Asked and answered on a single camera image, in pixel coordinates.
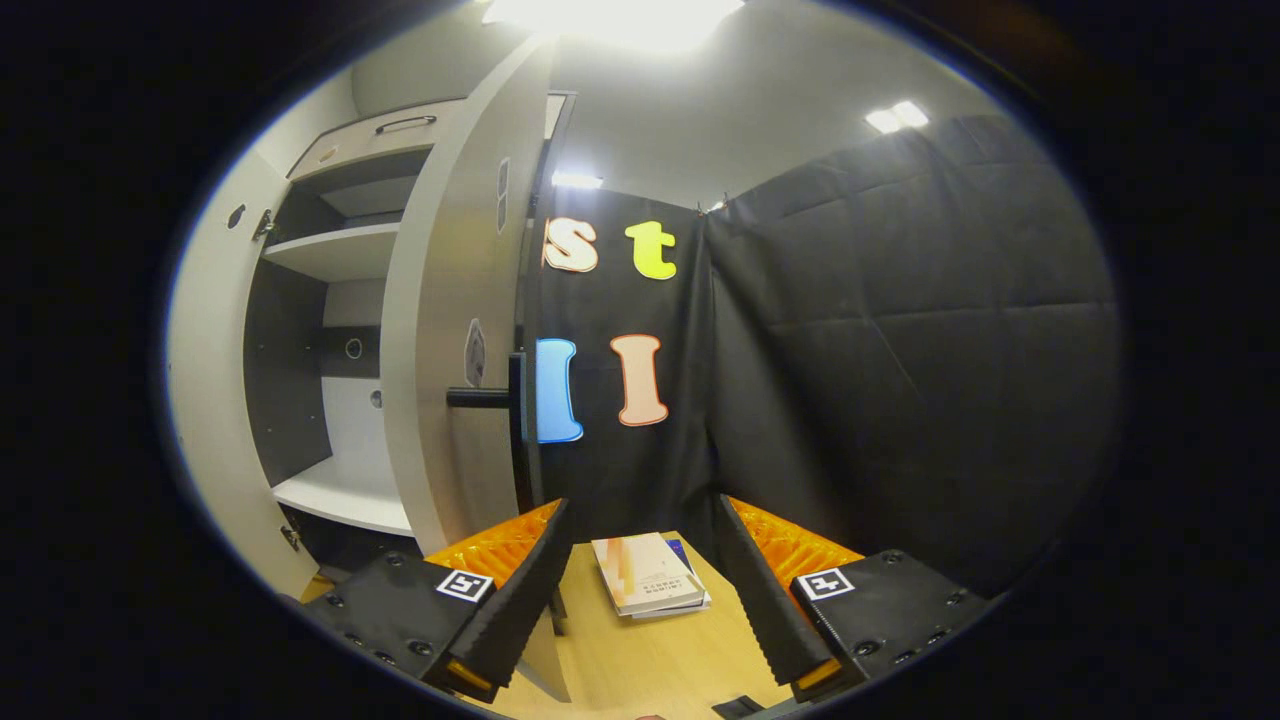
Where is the grey cabinet drawer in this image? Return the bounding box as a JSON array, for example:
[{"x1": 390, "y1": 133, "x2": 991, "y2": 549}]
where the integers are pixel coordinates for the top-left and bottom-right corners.
[{"x1": 288, "y1": 95, "x2": 567, "y2": 183}]

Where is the white orange cover book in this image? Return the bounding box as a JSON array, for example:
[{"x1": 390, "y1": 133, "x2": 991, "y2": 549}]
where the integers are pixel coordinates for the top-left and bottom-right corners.
[{"x1": 591, "y1": 532, "x2": 707, "y2": 616}]

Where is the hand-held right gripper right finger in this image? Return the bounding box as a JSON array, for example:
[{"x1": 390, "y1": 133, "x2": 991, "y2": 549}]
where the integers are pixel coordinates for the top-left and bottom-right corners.
[{"x1": 714, "y1": 494, "x2": 991, "y2": 703}]

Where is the grey cabinet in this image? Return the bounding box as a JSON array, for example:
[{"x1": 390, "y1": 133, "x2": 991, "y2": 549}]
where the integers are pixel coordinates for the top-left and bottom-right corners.
[{"x1": 243, "y1": 92, "x2": 578, "y2": 583}]

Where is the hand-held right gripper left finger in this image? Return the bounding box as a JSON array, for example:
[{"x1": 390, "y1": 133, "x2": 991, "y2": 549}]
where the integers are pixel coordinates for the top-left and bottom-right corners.
[{"x1": 300, "y1": 497, "x2": 574, "y2": 705}]

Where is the blue cover book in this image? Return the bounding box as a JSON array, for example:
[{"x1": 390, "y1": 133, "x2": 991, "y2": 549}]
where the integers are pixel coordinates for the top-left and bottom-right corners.
[{"x1": 630, "y1": 538, "x2": 714, "y2": 622}]

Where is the black backdrop cloth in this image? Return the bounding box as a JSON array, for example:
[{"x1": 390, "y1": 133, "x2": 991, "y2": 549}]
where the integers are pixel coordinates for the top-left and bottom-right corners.
[{"x1": 520, "y1": 112, "x2": 1123, "y2": 601}]

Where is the large ceiling light panel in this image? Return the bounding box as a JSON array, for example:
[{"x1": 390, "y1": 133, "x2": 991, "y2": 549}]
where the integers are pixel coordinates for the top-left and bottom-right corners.
[{"x1": 480, "y1": 0, "x2": 747, "y2": 53}]

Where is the grey cabinet door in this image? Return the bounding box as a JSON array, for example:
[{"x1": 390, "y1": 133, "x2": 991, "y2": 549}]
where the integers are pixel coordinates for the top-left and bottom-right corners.
[
  {"x1": 380, "y1": 35, "x2": 573, "y2": 703},
  {"x1": 165, "y1": 148, "x2": 323, "y2": 601}
]

